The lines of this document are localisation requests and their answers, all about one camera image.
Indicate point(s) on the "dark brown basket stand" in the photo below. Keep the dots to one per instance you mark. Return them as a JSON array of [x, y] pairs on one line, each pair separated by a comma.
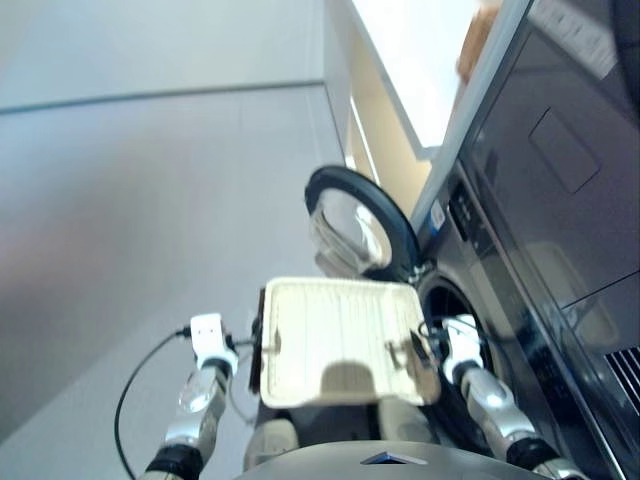
[[255, 370]]

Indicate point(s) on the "pale woven basket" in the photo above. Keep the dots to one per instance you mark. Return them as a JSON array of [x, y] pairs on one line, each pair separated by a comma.
[[345, 340]]

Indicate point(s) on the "blue white machine label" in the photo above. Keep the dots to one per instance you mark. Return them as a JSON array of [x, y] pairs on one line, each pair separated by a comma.
[[437, 217]]

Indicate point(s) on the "grey washing machine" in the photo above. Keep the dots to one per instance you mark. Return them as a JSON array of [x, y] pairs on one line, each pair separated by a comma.
[[550, 250]]

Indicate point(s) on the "round washing machine door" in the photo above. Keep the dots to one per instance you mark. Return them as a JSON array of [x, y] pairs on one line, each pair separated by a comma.
[[332, 175]]

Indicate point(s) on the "silver robot torso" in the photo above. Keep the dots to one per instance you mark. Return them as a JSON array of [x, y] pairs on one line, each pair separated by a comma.
[[380, 465]]

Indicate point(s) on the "brown cardboard box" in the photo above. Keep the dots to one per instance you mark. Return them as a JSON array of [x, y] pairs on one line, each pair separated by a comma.
[[477, 40]]

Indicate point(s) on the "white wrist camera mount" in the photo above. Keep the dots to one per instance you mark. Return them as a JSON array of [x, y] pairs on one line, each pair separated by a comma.
[[207, 335], [462, 340]]

